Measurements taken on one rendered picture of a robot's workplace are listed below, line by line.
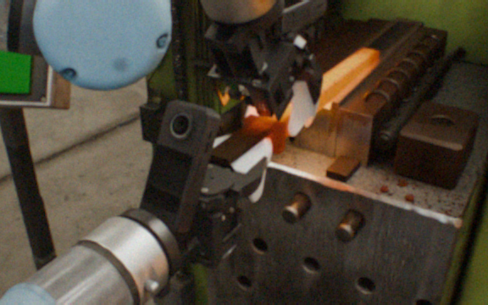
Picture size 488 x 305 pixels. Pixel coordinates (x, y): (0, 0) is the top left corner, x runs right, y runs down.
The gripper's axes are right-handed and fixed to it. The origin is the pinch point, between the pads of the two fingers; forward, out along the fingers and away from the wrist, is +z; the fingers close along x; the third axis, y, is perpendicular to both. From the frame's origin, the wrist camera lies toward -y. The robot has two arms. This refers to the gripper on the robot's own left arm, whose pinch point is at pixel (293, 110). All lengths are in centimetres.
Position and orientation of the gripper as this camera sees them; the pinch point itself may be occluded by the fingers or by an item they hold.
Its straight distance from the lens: 70.1
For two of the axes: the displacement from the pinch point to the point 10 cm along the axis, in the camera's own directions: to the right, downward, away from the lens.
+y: -4.5, 8.0, -4.0
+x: 8.6, 2.6, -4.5
